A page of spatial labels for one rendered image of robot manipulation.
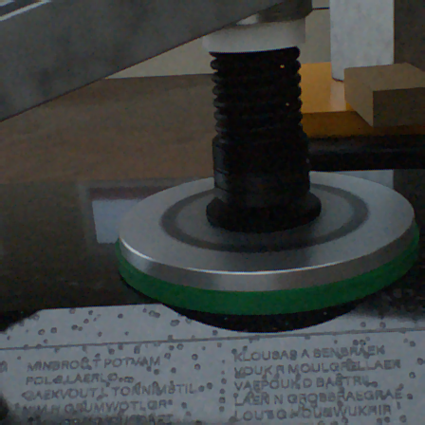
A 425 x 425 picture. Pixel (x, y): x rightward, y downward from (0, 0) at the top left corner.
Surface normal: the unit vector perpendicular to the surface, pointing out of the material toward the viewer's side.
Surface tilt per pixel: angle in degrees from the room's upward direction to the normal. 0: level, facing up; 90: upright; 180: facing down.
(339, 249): 0
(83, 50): 90
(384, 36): 90
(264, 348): 45
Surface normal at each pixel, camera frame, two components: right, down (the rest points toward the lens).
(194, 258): -0.07, -0.94
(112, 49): 0.34, 0.29
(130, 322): -0.08, -0.43
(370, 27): -0.92, 0.20
